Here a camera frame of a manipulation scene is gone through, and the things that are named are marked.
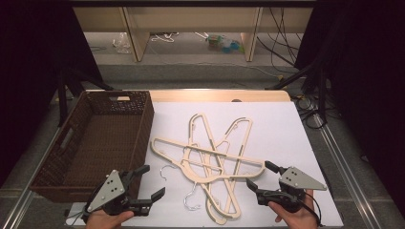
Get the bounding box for person's left hand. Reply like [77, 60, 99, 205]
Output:
[85, 209, 135, 229]

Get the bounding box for light wooden shelf unit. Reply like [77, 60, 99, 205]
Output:
[73, 6, 314, 63]

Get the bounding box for light wooden table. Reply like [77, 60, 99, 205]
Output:
[85, 89, 291, 103]

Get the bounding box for hand-held gripper cable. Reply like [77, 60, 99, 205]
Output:
[64, 203, 96, 227]
[302, 190, 323, 227]

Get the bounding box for beige clothes hanger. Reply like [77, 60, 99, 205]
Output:
[160, 112, 242, 221]
[181, 116, 254, 225]
[150, 136, 267, 212]

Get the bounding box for colourful plastic toys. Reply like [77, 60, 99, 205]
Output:
[204, 32, 245, 54]

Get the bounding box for hanging black cables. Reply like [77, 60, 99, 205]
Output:
[256, 7, 304, 69]

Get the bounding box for brown woven basket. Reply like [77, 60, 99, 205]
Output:
[29, 90, 156, 203]

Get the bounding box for white cord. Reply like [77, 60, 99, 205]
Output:
[150, 31, 180, 44]

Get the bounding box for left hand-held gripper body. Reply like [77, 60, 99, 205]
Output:
[80, 170, 154, 223]

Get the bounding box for white table sheet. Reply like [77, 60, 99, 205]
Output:
[65, 100, 345, 227]

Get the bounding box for black curtain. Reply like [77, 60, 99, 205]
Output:
[0, 0, 104, 189]
[294, 0, 405, 211]

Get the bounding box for black floor cables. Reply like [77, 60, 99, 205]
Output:
[291, 94, 327, 130]

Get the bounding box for black metal stand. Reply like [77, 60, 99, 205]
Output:
[266, 58, 330, 125]
[56, 67, 115, 128]

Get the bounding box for clear plastic bag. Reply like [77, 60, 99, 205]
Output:
[112, 31, 133, 54]

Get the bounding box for right hand-held gripper cable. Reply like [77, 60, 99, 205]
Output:
[302, 190, 323, 227]

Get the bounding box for person's right hand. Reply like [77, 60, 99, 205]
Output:
[267, 189, 320, 229]

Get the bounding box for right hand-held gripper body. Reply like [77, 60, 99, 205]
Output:
[256, 166, 328, 214]

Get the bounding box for metal floor rail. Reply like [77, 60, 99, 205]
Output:
[0, 127, 62, 229]
[313, 114, 384, 229]

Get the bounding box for left hand-held gripper cable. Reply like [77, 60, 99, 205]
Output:
[64, 203, 96, 227]

